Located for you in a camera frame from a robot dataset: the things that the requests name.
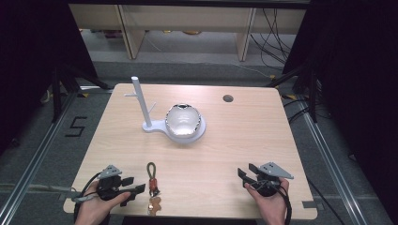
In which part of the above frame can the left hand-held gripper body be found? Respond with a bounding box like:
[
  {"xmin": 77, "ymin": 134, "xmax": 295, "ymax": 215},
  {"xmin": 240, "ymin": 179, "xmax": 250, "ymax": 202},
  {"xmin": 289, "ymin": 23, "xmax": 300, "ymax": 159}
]
[{"xmin": 96, "ymin": 164, "xmax": 124, "ymax": 202}]

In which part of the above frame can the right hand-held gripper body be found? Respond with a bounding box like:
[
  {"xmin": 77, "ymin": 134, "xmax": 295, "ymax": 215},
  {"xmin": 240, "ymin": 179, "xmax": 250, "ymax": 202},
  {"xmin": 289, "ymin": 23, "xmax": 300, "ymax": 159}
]
[{"xmin": 253, "ymin": 161, "xmax": 295, "ymax": 198}]

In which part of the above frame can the olive cord keychain with charm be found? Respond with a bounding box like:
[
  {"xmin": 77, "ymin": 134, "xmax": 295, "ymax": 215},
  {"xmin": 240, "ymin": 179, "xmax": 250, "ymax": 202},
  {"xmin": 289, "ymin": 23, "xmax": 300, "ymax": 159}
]
[{"xmin": 145, "ymin": 161, "xmax": 163, "ymax": 217}]

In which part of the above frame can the person's left hand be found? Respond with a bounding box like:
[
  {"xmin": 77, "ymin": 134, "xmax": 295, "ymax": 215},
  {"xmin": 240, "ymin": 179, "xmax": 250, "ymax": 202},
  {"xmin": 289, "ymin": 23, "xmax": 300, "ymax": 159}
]
[{"xmin": 74, "ymin": 181, "xmax": 131, "ymax": 225}]

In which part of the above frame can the person's right hand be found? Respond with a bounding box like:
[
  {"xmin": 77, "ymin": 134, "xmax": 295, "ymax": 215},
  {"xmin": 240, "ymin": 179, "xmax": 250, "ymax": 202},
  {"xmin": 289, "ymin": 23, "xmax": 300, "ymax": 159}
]
[{"xmin": 244, "ymin": 177, "xmax": 290, "ymax": 225}]

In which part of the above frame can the grey tape strip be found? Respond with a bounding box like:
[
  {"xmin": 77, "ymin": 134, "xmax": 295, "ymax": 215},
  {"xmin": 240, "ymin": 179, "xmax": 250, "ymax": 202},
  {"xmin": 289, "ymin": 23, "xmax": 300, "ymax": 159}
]
[{"xmin": 301, "ymin": 200, "xmax": 319, "ymax": 210}]

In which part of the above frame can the white hook stand with tray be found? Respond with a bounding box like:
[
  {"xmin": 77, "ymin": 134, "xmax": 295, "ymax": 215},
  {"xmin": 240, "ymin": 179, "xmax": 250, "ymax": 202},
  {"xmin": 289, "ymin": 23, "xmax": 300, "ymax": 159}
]
[{"xmin": 123, "ymin": 76, "xmax": 207, "ymax": 145}]

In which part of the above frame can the black metal stand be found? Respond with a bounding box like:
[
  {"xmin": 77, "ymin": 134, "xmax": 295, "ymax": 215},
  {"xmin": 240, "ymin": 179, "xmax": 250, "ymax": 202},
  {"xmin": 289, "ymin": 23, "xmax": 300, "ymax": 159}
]
[
  {"xmin": 51, "ymin": 65, "xmax": 111, "ymax": 124},
  {"xmin": 266, "ymin": 64, "xmax": 321, "ymax": 124}
]

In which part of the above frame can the black curtain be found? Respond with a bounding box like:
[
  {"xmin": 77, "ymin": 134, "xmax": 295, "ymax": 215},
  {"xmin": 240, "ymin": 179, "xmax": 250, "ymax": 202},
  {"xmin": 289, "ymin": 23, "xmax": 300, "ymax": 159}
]
[
  {"xmin": 283, "ymin": 0, "xmax": 398, "ymax": 219},
  {"xmin": 0, "ymin": 0, "xmax": 99, "ymax": 158}
]

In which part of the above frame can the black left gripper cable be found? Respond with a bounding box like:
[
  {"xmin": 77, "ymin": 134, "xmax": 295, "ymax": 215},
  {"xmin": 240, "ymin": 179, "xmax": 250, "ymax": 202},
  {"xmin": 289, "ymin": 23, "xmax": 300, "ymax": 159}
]
[{"xmin": 72, "ymin": 172, "xmax": 103, "ymax": 223}]

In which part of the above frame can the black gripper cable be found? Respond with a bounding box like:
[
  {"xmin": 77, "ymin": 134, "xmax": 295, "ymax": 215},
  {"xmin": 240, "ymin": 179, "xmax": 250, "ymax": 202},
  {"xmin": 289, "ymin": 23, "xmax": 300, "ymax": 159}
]
[
  {"xmin": 72, "ymin": 172, "xmax": 103, "ymax": 223},
  {"xmin": 275, "ymin": 184, "xmax": 294, "ymax": 225}
]

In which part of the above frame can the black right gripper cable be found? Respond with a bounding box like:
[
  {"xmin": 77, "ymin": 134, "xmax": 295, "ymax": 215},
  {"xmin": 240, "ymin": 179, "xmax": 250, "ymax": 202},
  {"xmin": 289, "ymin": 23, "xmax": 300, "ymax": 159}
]
[{"xmin": 275, "ymin": 184, "xmax": 294, "ymax": 225}]

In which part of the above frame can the aluminium floor rail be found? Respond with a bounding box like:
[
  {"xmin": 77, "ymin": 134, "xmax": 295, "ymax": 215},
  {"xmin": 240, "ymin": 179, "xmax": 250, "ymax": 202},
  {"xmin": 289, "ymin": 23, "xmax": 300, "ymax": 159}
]
[
  {"xmin": 298, "ymin": 97, "xmax": 372, "ymax": 225},
  {"xmin": 0, "ymin": 92, "xmax": 79, "ymax": 225}
]

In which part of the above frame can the grey cable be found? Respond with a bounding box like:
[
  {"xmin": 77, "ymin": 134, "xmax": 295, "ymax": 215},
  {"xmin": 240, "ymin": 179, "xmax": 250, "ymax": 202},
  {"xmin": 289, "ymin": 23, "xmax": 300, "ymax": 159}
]
[{"xmin": 0, "ymin": 183, "xmax": 83, "ymax": 203}]

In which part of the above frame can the white floor cable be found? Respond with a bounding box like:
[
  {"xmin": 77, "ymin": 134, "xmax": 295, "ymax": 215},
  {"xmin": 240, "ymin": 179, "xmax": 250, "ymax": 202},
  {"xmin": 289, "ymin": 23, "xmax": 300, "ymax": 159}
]
[{"xmin": 230, "ymin": 62, "xmax": 276, "ymax": 80}]

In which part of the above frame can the bundle of black cables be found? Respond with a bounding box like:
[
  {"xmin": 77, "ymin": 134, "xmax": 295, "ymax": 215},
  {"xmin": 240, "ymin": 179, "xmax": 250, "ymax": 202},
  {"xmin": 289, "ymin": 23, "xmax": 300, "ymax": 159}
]
[{"xmin": 249, "ymin": 8, "xmax": 299, "ymax": 70}]

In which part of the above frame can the white desk frame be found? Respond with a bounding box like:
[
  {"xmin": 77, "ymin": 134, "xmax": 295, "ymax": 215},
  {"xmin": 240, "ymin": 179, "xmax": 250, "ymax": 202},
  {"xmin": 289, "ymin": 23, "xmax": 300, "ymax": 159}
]
[{"xmin": 69, "ymin": 4, "xmax": 308, "ymax": 62}]

